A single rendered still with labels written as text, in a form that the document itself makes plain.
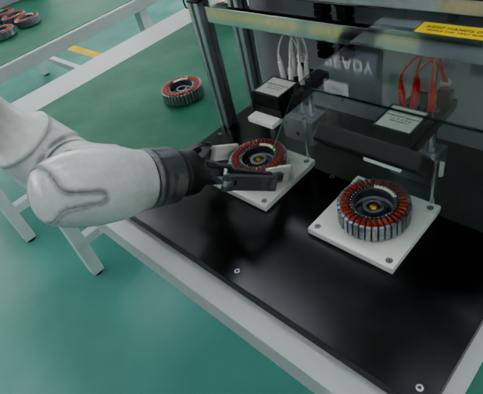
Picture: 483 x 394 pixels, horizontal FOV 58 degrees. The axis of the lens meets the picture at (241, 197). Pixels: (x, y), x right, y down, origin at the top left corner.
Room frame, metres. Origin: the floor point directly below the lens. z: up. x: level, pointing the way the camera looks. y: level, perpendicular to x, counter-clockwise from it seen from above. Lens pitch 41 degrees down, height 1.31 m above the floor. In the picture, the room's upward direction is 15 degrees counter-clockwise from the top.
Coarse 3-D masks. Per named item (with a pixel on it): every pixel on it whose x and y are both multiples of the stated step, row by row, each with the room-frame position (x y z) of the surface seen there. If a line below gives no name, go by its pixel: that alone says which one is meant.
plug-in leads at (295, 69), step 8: (280, 40) 0.76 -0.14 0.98; (296, 40) 0.78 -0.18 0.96; (288, 48) 0.74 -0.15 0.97; (280, 56) 0.76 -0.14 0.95; (288, 56) 0.74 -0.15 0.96; (304, 56) 0.78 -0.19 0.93; (280, 64) 0.76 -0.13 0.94; (288, 64) 0.74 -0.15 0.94; (296, 64) 0.76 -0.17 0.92; (304, 64) 0.74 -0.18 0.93; (280, 72) 0.76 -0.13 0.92; (288, 72) 0.74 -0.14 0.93; (296, 72) 0.76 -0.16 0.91; (304, 72) 0.74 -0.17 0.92
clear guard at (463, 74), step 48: (384, 48) 0.46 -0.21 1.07; (432, 48) 0.43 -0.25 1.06; (480, 48) 0.41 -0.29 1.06; (336, 96) 0.39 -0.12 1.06; (384, 96) 0.37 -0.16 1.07; (432, 96) 0.35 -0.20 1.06; (480, 96) 0.33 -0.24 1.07; (288, 144) 0.40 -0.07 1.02; (432, 144) 0.30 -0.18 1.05; (480, 144) 0.27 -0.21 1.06; (384, 192) 0.29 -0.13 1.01; (432, 192) 0.27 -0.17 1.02; (480, 192) 0.24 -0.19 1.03
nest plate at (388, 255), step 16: (336, 208) 0.51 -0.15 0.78; (416, 208) 0.46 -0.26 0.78; (320, 224) 0.48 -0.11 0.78; (336, 224) 0.47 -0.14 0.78; (416, 224) 0.43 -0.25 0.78; (336, 240) 0.44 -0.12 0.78; (352, 240) 0.43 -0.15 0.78; (384, 240) 0.42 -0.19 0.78; (400, 240) 0.41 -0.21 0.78; (416, 240) 0.40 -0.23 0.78; (368, 256) 0.40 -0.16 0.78; (384, 256) 0.39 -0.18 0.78; (400, 256) 0.38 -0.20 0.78
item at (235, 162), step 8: (248, 144) 0.70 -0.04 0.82; (256, 144) 0.70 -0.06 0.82; (264, 144) 0.69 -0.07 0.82; (272, 144) 0.68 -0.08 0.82; (232, 152) 0.70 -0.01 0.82; (240, 152) 0.69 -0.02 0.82; (248, 152) 0.69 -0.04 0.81; (256, 152) 0.69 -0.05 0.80; (264, 152) 0.69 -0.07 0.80; (272, 152) 0.67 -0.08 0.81; (232, 160) 0.66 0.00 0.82; (240, 160) 0.66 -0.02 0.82; (248, 160) 0.68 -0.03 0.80; (264, 160) 0.65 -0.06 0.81; (272, 160) 0.64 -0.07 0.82; (280, 160) 0.63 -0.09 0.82; (288, 160) 0.65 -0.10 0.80; (248, 168) 0.63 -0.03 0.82; (256, 168) 0.62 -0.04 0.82; (264, 168) 0.62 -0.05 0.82
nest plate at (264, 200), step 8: (224, 168) 0.70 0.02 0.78; (296, 168) 0.64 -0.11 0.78; (304, 168) 0.63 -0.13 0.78; (296, 176) 0.62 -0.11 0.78; (216, 184) 0.66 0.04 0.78; (280, 184) 0.60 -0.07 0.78; (288, 184) 0.60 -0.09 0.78; (232, 192) 0.62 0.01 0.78; (240, 192) 0.61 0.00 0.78; (248, 192) 0.61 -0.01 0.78; (256, 192) 0.60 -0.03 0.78; (264, 192) 0.60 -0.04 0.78; (272, 192) 0.59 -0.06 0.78; (280, 192) 0.58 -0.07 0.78; (248, 200) 0.59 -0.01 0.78; (256, 200) 0.58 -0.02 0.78; (264, 200) 0.57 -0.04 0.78; (272, 200) 0.57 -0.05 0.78; (264, 208) 0.56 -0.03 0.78
